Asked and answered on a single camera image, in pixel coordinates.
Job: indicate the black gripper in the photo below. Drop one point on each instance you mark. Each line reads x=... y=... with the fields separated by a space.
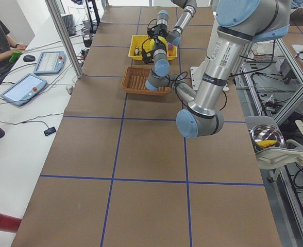
x=162 y=31

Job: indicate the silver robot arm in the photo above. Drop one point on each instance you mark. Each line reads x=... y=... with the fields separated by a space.
x=174 y=36
x=236 y=24

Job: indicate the yellow woven basket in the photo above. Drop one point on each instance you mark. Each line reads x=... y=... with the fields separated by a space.
x=143 y=41

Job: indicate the brown wicker basket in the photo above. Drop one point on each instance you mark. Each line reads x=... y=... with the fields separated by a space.
x=134 y=80

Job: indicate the purple foam cube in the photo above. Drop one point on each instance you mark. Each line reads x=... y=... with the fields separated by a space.
x=170 y=46

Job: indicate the panda toy figure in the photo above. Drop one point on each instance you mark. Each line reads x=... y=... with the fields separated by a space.
x=136 y=51

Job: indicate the blue teach pendant far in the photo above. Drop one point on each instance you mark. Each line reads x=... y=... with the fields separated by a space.
x=50 y=62

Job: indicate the blue teach pendant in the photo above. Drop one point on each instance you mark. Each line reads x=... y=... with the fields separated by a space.
x=50 y=62
x=24 y=90

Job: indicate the black computer mouse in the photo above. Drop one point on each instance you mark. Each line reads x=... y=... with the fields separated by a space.
x=29 y=58

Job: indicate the blue teach pendant near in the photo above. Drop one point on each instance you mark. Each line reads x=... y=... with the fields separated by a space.
x=24 y=90

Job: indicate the steel pot with corn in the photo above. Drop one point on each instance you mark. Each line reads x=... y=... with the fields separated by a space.
x=266 y=136

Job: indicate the brown paper table mat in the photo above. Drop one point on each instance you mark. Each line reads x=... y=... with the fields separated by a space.
x=120 y=174

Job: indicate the small black device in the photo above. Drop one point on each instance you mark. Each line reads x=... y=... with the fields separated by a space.
x=49 y=131

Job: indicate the red cylinder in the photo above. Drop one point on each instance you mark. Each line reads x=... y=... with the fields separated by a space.
x=9 y=223

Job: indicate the aluminium frame post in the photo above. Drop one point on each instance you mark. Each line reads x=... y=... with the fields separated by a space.
x=62 y=32

